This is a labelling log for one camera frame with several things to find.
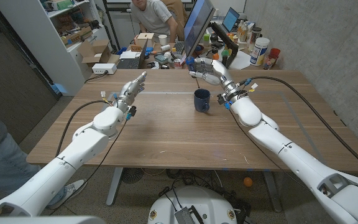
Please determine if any grey metal cabinet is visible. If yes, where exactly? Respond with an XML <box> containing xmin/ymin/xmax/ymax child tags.
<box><xmin>106</xmin><ymin>0</ymin><xmax>152</xmax><ymax>50</ymax></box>

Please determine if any white shelf unit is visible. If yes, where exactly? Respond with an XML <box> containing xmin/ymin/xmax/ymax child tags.
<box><xmin>0</xmin><ymin>0</ymin><xmax>111</xmax><ymax>96</ymax></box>

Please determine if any black monitor stand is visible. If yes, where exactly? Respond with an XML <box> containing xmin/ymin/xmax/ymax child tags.
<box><xmin>209</xmin><ymin>22</ymin><xmax>239</xmax><ymax>70</ymax></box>

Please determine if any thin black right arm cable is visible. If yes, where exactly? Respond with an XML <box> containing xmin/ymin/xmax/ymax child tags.
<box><xmin>227</xmin><ymin>107</ymin><xmax>312</xmax><ymax>191</ymax></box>

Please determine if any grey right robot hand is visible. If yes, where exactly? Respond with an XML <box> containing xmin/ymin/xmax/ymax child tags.
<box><xmin>188</xmin><ymin>57</ymin><xmax>242</xmax><ymax>100</ymax></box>

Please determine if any clear plastic cup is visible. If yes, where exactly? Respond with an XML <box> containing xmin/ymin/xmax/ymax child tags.
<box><xmin>262</xmin><ymin>55</ymin><xmax>276</xmax><ymax>70</ymax></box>

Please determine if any person in white t-shirt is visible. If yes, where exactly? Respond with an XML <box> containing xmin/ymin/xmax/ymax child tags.
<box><xmin>130</xmin><ymin>0</ymin><xmax>179</xmax><ymax>40</ymax></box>

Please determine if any green box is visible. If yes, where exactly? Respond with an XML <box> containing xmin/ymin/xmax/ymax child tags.
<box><xmin>52</xmin><ymin>0</ymin><xmax>74</xmax><ymax>11</ymax></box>

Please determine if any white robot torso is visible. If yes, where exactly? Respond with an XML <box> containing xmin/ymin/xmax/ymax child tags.
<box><xmin>0</xmin><ymin>215</ymin><xmax>107</xmax><ymax>224</ymax></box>

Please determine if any blue black handled screwdriver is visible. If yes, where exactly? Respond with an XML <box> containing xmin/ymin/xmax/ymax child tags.
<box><xmin>185</xmin><ymin>56</ymin><xmax>201</xmax><ymax>89</ymax></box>

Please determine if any blue plastic piece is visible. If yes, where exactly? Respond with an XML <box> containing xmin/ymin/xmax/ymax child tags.
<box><xmin>50</xmin><ymin>83</ymin><xmax>68</xmax><ymax>96</ymax></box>

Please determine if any grey tape outline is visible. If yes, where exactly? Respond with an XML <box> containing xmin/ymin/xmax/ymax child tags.
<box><xmin>84</xmin><ymin>90</ymin><xmax>323</xmax><ymax>156</ymax></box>

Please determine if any white paper sheet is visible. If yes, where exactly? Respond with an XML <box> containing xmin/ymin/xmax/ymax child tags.
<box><xmin>228</xmin><ymin>50</ymin><xmax>253</xmax><ymax>70</ymax></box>

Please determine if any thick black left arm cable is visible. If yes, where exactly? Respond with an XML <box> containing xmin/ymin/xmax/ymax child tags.
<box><xmin>55</xmin><ymin>99</ymin><xmax>119</xmax><ymax>158</ymax></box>

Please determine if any dark blue mug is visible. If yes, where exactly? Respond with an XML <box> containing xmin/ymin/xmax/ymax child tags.
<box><xmin>193</xmin><ymin>88</ymin><xmax>211</xmax><ymax>113</ymax></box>

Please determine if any round black floor fan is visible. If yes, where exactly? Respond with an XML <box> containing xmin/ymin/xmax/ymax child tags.
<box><xmin>121</xmin><ymin>167</ymin><xmax>145</xmax><ymax>185</ymax></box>

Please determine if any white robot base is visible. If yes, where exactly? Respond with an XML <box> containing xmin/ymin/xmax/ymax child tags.
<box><xmin>147</xmin><ymin>185</ymin><xmax>239</xmax><ymax>224</ymax></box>

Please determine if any black open laptop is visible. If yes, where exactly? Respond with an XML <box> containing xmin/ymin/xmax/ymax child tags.
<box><xmin>116</xmin><ymin>39</ymin><xmax>149</xmax><ymax>70</ymax></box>

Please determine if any black power box cable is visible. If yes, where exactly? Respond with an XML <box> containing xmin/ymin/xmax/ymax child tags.
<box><xmin>84</xmin><ymin>71</ymin><xmax>109</xmax><ymax>85</ymax></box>

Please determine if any open cardboard box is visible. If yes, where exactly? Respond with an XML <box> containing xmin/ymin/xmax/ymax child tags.
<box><xmin>76</xmin><ymin>39</ymin><xmax>121</xmax><ymax>68</ymax></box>

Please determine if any grey table leg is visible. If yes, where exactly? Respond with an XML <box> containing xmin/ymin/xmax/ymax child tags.
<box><xmin>106</xmin><ymin>167</ymin><xmax>124</xmax><ymax>207</ymax></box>
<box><xmin>262</xmin><ymin>170</ymin><xmax>283</xmax><ymax>213</ymax></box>

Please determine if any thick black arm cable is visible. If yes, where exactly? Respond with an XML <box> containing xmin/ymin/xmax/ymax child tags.
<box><xmin>236</xmin><ymin>75</ymin><xmax>358</xmax><ymax>180</ymax></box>
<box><xmin>55</xmin><ymin>99</ymin><xmax>119</xmax><ymax>158</ymax></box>

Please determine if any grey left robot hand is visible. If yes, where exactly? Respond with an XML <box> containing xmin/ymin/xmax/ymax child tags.
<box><xmin>116</xmin><ymin>71</ymin><xmax>148</xmax><ymax>113</ymax></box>

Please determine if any flat cardboard box on shelf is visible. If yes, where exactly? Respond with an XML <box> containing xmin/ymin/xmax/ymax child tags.
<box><xmin>61</xmin><ymin>26</ymin><xmax>93</xmax><ymax>46</ymax></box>

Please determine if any dark lidded jar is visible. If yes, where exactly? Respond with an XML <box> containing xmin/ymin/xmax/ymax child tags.
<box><xmin>249</xmin><ymin>27</ymin><xmax>262</xmax><ymax>47</ymax></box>

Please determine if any large computer monitor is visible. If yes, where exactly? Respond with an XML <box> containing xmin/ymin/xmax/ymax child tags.
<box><xmin>183</xmin><ymin>0</ymin><xmax>216</xmax><ymax>62</ymax></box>

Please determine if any grey teal device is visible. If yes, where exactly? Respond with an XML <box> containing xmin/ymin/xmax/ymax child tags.
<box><xmin>154</xmin><ymin>54</ymin><xmax>169</xmax><ymax>65</ymax></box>

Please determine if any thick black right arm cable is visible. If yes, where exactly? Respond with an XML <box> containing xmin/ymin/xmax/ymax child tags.
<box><xmin>236</xmin><ymin>75</ymin><xmax>358</xmax><ymax>180</ymax></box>

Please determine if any white plastic canister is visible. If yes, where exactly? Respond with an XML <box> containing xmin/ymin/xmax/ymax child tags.
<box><xmin>249</xmin><ymin>37</ymin><xmax>270</xmax><ymax>67</ymax></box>

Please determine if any small laptop blue screen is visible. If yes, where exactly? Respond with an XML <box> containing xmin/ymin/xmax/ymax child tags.
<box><xmin>221</xmin><ymin>6</ymin><xmax>241</xmax><ymax>34</ymax></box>

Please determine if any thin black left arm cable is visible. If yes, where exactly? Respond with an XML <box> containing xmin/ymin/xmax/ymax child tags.
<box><xmin>48</xmin><ymin>118</ymin><xmax>130</xmax><ymax>216</ymax></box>

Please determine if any clear plastic bottle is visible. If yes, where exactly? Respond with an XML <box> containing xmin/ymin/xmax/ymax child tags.
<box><xmin>240</xmin><ymin>21</ymin><xmax>250</xmax><ymax>43</ymax></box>

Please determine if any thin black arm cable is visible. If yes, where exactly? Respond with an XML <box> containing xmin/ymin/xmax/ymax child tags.
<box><xmin>227</xmin><ymin>107</ymin><xmax>312</xmax><ymax>191</ymax></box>
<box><xmin>48</xmin><ymin>118</ymin><xmax>130</xmax><ymax>216</ymax></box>

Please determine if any white power box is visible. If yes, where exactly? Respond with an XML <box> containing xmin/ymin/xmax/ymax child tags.
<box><xmin>91</xmin><ymin>63</ymin><xmax>118</xmax><ymax>75</ymax></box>

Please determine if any grey power adapter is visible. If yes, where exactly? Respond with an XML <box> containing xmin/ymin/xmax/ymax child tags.
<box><xmin>174</xmin><ymin>207</ymin><xmax>196</xmax><ymax>224</ymax></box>

